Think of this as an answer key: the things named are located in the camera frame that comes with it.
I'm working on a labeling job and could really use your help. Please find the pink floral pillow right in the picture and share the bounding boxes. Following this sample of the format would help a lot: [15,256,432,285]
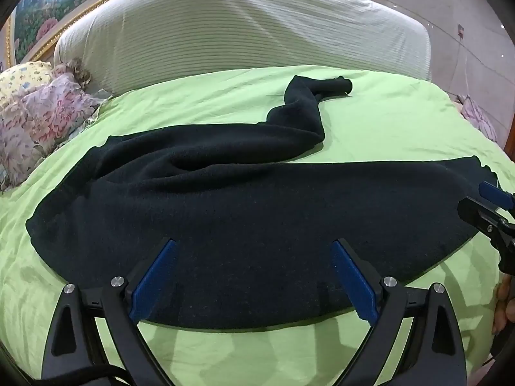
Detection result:
[456,94,500,144]

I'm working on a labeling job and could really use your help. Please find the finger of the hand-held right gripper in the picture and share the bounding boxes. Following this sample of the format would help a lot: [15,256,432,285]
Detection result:
[479,181,515,210]
[457,196,515,252]

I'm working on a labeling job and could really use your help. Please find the green bed sheet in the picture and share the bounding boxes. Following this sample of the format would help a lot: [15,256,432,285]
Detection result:
[0,64,515,386]

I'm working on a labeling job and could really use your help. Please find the pink floral pillow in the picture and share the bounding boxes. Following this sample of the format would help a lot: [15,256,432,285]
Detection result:
[456,94,500,144]
[0,73,114,192]

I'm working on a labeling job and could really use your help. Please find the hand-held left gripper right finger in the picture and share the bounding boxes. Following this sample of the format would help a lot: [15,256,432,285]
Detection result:
[329,238,470,386]

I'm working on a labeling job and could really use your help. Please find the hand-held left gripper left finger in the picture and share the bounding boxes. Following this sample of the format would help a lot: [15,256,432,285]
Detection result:
[41,238,178,386]

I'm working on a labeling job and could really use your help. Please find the white striped headboard cover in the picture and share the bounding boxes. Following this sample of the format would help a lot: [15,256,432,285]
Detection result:
[53,0,434,98]

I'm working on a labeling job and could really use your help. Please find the gold framed landscape painting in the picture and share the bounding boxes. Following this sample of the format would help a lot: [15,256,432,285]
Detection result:
[5,0,381,70]

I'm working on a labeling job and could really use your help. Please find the person's right hand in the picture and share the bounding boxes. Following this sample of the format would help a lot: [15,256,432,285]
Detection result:
[492,273,515,335]

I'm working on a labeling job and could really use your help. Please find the brown floral cloth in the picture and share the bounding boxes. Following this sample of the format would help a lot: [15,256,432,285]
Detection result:
[60,58,92,86]

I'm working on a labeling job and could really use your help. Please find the black pants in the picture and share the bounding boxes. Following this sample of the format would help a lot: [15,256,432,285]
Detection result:
[25,74,498,332]

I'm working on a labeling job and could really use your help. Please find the yellow floral pillow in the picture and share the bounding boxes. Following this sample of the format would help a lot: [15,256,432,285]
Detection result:
[0,61,55,106]

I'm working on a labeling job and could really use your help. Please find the black cable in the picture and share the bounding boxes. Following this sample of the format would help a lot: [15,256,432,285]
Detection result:
[35,363,123,386]

